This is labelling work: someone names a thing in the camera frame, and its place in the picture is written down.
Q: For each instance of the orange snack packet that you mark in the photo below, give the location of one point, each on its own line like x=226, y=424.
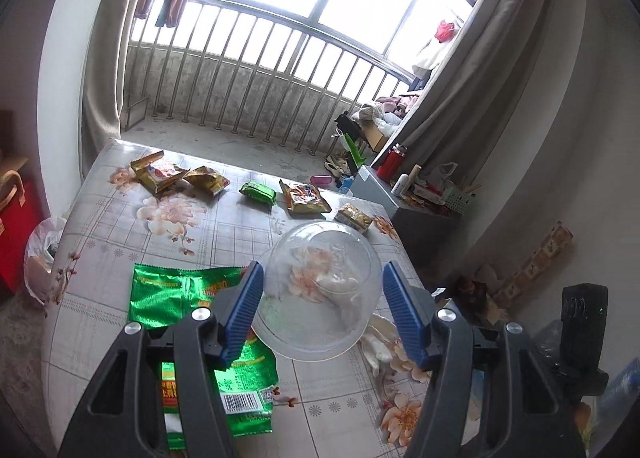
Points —
x=305, y=197

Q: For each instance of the beige curtain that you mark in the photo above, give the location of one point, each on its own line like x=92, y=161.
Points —
x=115, y=63

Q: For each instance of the large green snack bag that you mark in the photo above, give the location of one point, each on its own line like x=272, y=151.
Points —
x=170, y=293

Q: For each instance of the yellow and red snack packet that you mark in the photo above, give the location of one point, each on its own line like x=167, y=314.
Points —
x=157, y=173

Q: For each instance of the red thermos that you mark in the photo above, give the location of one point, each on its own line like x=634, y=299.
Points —
x=390, y=163

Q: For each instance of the white and red hanging garment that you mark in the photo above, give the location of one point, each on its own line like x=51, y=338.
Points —
x=435, y=48

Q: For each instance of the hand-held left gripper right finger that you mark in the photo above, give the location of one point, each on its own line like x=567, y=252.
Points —
x=402, y=308

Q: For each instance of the small white bottle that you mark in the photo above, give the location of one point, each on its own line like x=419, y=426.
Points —
x=401, y=184

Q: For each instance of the metal balcony railing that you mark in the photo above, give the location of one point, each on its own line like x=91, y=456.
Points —
x=250, y=88

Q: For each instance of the white trash bag bin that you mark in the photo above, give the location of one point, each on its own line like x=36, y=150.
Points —
x=45, y=258

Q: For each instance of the green plastic basket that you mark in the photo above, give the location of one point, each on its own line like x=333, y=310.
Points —
x=459, y=199

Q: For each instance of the black bag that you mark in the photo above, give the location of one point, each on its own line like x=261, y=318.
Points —
x=350, y=128

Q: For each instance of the grey-brown curtain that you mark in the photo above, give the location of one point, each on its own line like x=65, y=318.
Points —
x=475, y=63

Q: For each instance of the small green snack packet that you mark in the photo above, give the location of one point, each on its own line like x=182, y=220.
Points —
x=257, y=192

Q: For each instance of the gold snack packet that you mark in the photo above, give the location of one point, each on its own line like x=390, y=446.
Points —
x=354, y=217

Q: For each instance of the grey cabinet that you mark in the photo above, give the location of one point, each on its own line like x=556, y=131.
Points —
x=415, y=223

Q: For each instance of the metal frame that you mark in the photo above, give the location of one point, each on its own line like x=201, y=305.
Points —
x=135, y=113

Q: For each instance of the printed cardboard strip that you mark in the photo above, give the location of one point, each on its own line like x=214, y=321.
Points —
x=540, y=253

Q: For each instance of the green dustpan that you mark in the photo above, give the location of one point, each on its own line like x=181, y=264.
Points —
x=356, y=153

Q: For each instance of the clear plastic bowl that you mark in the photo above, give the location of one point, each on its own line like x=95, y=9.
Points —
x=320, y=298

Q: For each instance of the pile of clothes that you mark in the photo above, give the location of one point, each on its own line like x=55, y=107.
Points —
x=390, y=106

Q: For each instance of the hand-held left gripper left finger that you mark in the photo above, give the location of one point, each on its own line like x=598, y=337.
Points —
x=245, y=308

